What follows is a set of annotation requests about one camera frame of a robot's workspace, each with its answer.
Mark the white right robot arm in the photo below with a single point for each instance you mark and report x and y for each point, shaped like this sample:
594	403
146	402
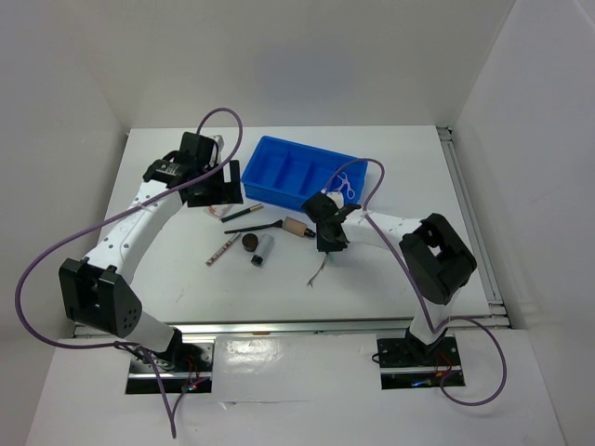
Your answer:
433	257

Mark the clear blush palette case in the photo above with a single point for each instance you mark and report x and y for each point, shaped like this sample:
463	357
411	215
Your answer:
218	210

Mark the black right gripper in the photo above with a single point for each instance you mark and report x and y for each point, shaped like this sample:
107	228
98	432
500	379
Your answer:
323	245

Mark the round brown cosmetic jar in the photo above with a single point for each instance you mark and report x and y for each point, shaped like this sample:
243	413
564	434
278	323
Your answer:
250	242

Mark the beige foundation bottle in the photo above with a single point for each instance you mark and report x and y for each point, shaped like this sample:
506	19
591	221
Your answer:
297	228

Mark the aluminium front rail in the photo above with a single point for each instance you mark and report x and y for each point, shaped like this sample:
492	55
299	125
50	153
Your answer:
293	327

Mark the black makeup brush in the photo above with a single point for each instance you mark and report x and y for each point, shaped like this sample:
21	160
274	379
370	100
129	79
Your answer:
276	224

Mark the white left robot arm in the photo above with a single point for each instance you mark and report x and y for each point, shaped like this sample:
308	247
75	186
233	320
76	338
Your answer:
97	290

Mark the dark green gold mascara tube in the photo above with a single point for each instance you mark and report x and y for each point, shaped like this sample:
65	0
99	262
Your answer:
243	212

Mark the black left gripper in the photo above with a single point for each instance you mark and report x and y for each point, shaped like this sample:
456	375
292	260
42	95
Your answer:
227	192

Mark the blue divided plastic bin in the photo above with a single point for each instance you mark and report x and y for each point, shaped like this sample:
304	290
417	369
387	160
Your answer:
286	174

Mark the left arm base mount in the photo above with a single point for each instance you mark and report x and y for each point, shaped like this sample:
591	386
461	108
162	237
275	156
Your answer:
195	376

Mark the silver duckbill hair clip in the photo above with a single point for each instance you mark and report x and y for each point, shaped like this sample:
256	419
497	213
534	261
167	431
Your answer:
312	279

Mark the clear bottle black cap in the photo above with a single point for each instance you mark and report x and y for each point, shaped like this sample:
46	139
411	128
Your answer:
263	251

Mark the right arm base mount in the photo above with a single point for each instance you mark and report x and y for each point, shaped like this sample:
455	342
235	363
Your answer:
399	369

